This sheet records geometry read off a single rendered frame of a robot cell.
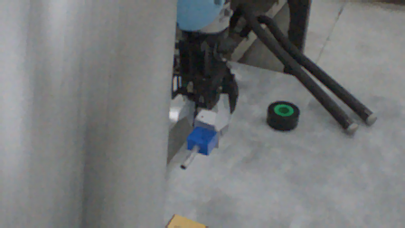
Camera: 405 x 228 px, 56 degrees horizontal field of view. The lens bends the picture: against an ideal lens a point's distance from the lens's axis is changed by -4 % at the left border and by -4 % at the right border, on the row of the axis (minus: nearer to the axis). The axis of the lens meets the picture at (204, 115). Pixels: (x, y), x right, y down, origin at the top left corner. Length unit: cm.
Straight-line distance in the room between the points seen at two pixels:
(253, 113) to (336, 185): 29
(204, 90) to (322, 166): 39
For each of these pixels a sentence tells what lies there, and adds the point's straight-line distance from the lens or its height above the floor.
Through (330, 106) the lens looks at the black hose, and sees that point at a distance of 101.
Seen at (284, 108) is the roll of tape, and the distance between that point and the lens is 99.
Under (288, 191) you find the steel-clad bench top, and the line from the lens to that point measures 83.
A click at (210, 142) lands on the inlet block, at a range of 70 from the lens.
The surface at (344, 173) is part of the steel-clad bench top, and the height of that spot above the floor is 80.
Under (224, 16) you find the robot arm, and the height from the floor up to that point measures 117.
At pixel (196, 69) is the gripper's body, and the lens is 61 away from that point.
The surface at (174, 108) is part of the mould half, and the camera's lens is 87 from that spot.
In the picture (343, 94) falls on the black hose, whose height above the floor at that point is 84.
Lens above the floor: 140
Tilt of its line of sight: 37 degrees down
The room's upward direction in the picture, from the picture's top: straight up
